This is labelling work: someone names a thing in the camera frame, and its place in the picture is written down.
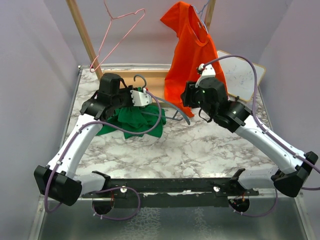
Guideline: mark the small whiteboard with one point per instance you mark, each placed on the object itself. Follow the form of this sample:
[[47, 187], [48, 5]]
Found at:
[[239, 77]]

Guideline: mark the lilac hanger under orange shirt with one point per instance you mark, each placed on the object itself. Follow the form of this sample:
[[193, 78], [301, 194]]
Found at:
[[200, 14]]

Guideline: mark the orange t shirt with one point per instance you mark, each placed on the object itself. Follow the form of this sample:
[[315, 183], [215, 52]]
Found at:
[[195, 46]]

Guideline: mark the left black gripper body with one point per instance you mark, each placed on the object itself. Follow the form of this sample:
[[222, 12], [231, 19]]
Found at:
[[124, 99]]

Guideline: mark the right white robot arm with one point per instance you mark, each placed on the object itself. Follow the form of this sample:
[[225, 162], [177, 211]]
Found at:
[[293, 166]]

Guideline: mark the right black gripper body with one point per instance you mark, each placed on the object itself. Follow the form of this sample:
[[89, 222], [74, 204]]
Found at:
[[193, 97]]

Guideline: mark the green t shirt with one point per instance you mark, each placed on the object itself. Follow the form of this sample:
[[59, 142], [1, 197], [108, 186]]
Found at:
[[136, 119]]

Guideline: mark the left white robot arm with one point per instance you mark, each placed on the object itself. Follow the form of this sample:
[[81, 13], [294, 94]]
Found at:
[[58, 180]]

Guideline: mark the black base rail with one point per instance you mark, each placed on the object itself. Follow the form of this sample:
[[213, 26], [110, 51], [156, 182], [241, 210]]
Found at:
[[172, 192]]

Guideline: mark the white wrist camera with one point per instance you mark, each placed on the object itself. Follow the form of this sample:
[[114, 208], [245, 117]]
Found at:
[[205, 71], [140, 98]]

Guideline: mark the blue grey plastic hanger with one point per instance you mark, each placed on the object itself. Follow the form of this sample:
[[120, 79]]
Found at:
[[179, 115]]

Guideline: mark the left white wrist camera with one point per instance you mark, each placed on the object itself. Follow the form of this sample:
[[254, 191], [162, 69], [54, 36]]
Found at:
[[140, 98]]

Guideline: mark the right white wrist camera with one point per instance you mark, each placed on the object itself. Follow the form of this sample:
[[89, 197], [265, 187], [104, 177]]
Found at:
[[205, 71]]

